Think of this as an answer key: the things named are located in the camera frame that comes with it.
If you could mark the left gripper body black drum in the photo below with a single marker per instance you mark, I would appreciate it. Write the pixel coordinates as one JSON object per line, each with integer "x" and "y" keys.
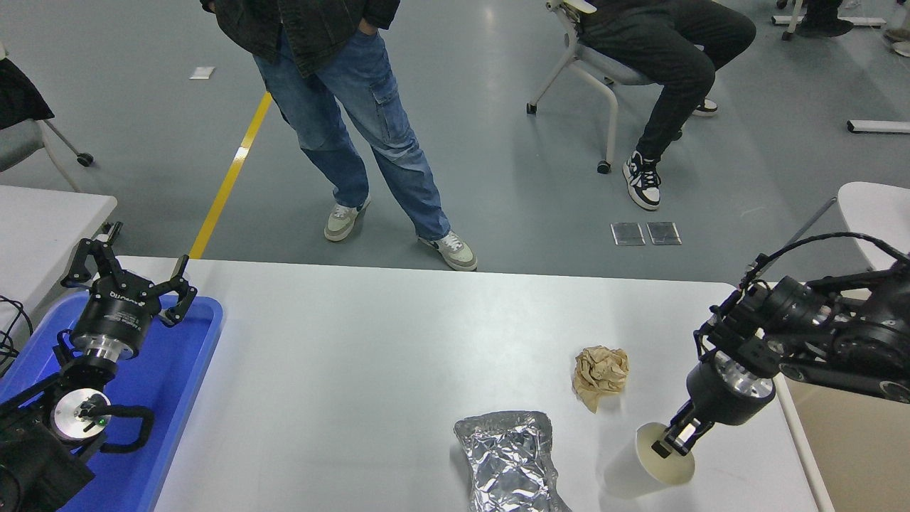
{"x": 114, "y": 313}

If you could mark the right gripper body black drum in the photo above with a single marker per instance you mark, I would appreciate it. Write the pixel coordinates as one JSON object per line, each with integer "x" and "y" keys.
{"x": 718, "y": 402}

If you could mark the pale paper cup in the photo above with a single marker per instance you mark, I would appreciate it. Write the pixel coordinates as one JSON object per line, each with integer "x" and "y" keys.
{"x": 640, "y": 469}

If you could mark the tan paper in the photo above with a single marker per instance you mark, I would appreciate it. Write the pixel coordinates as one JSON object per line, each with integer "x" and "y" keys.
{"x": 601, "y": 373}

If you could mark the foil tray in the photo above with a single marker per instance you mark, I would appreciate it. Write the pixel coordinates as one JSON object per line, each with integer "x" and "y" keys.
{"x": 508, "y": 462}

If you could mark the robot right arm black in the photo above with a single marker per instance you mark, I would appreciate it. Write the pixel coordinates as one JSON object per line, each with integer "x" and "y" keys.
{"x": 853, "y": 348}

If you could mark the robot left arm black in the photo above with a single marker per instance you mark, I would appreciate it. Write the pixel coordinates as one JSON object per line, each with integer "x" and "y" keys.
{"x": 35, "y": 469}

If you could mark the white rectangular side table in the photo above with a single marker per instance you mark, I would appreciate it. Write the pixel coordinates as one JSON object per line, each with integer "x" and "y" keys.
{"x": 43, "y": 235}

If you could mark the blue plastic tray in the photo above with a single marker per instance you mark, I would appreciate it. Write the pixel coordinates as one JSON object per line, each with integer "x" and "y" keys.
{"x": 178, "y": 370}

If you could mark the grey chair with castors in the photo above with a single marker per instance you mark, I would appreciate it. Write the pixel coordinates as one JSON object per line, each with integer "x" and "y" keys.
{"x": 21, "y": 146}

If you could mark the large pale bin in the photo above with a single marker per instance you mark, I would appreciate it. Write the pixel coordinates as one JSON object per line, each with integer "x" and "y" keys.
{"x": 853, "y": 455}

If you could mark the metal floor plate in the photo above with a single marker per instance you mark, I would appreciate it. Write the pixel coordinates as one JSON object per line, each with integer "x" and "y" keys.
{"x": 628, "y": 234}
{"x": 664, "y": 233}

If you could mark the black garment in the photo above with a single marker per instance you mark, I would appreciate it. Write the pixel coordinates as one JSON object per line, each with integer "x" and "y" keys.
{"x": 18, "y": 92}

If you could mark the white round table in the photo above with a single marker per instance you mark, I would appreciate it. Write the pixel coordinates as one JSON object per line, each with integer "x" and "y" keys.
{"x": 878, "y": 213}

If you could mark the person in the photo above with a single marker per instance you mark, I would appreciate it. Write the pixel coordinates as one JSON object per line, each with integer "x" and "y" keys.
{"x": 675, "y": 57}
{"x": 899, "y": 43}
{"x": 817, "y": 18}
{"x": 348, "y": 92}

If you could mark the grey white-framed chair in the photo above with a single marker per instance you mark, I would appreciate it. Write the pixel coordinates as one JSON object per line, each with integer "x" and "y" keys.
{"x": 611, "y": 107}

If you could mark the white floor bar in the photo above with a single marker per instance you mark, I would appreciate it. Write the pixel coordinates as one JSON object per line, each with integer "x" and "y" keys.
{"x": 878, "y": 126}

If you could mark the white stand base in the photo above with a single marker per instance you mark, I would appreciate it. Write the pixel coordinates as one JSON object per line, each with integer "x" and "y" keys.
{"x": 867, "y": 21}

